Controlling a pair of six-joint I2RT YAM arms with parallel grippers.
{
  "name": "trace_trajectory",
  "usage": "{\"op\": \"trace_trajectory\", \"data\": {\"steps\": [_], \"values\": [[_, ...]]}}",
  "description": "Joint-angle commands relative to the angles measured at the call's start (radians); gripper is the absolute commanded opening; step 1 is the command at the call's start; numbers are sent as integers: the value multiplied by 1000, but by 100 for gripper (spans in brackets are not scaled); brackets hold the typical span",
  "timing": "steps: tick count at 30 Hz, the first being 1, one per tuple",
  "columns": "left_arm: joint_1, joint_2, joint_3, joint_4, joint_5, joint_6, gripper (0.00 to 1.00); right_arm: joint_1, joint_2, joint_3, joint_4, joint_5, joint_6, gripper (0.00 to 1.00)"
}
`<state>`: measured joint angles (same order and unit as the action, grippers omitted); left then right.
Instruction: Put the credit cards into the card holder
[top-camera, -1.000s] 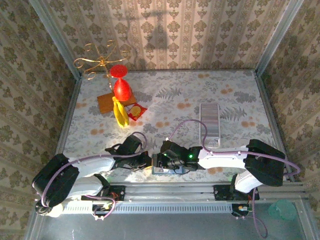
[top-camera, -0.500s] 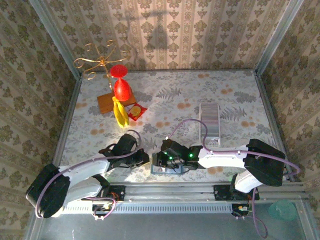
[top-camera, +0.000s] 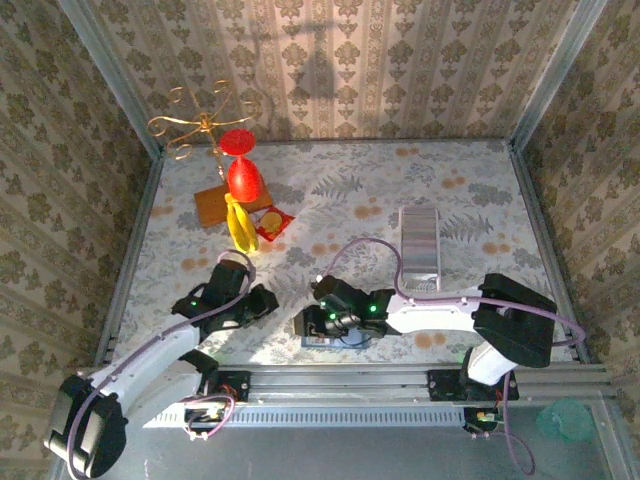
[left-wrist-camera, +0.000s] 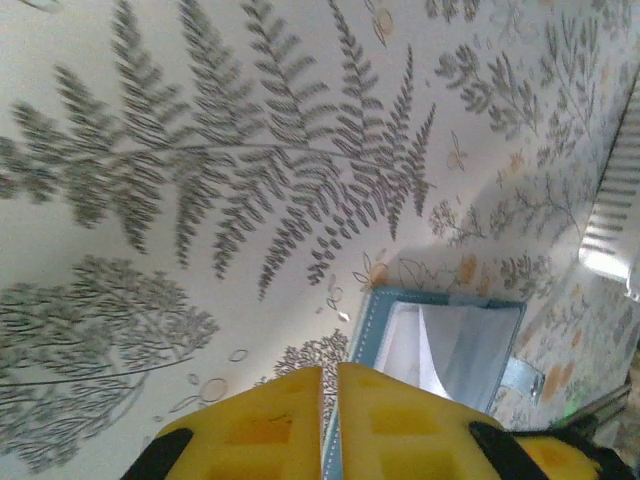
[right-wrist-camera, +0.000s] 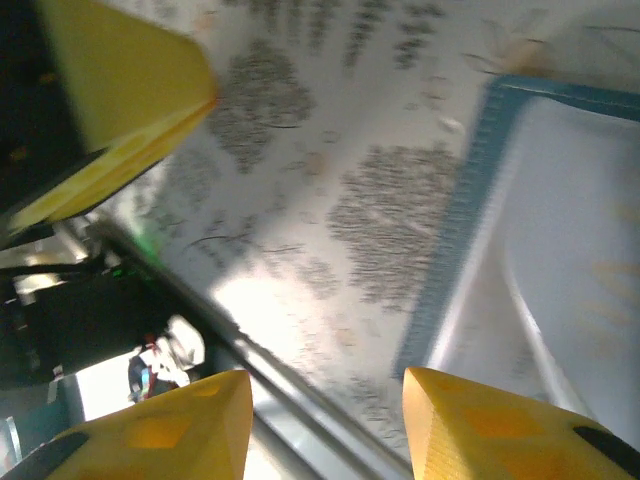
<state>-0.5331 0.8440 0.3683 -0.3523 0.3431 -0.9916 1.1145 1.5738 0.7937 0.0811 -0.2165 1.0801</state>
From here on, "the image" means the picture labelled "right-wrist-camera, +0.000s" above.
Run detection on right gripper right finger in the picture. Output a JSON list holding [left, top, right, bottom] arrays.
[[401, 366, 640, 480]]

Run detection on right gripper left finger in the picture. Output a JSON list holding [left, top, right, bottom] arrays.
[[0, 368, 255, 480]]

